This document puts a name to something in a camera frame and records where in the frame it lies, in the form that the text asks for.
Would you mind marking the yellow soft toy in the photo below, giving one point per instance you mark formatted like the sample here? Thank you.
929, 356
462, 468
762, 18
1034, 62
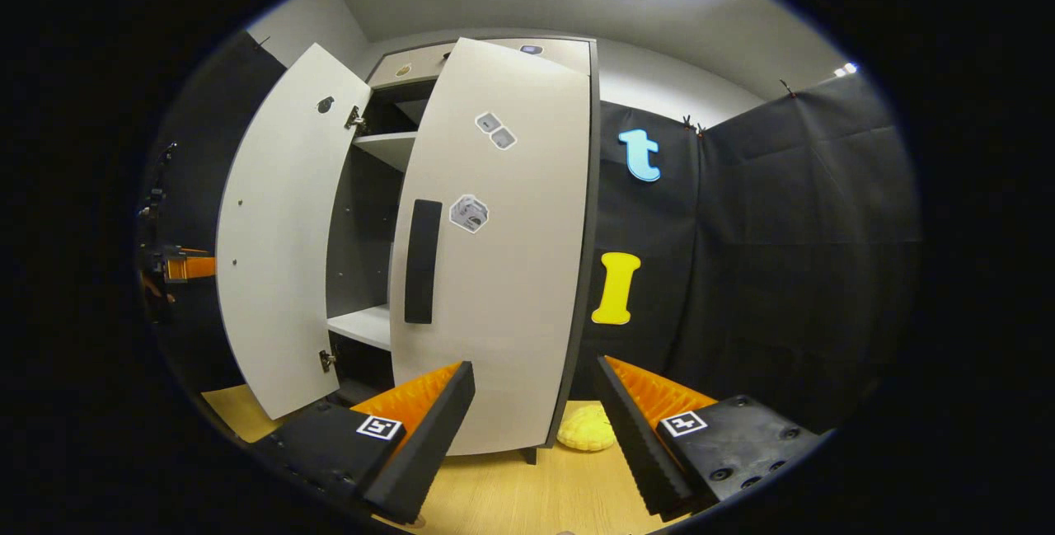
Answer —
585, 429

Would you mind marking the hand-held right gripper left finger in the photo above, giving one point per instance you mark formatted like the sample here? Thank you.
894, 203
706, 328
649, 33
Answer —
433, 444

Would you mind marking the light grey cabinet door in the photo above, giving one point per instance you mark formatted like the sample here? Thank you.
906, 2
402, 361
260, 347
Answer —
280, 255
511, 312

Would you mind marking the black backdrop cloth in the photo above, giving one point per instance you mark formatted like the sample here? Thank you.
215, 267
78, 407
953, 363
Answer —
783, 271

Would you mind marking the grey cabinet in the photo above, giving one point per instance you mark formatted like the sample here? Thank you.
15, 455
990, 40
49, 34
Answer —
363, 222

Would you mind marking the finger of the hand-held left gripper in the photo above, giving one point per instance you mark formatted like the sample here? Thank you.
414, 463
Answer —
194, 269
196, 251

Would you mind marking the small ceiling light panel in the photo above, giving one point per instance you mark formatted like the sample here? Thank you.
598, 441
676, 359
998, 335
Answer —
846, 69

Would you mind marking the light grey cabinet shelf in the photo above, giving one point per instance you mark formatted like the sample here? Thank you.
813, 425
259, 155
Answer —
367, 326
391, 147

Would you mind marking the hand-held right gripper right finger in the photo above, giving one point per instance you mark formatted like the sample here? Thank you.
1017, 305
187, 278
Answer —
639, 444

